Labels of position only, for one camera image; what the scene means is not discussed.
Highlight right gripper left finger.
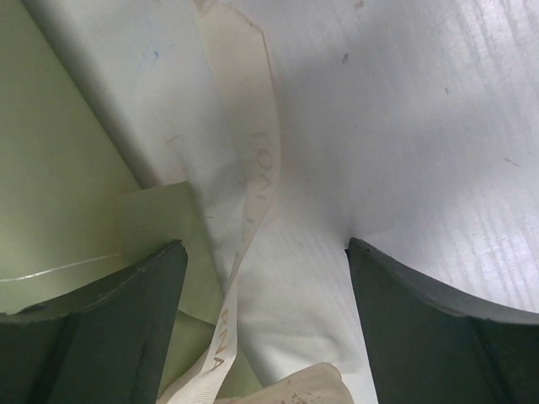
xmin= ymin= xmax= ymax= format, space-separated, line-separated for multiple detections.
xmin=1 ymin=240 xmax=188 ymax=403

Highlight cream ribbon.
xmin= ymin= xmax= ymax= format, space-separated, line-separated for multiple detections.
xmin=158 ymin=1 xmax=281 ymax=403

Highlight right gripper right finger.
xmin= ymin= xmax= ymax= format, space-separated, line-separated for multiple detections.
xmin=346 ymin=238 xmax=538 ymax=403

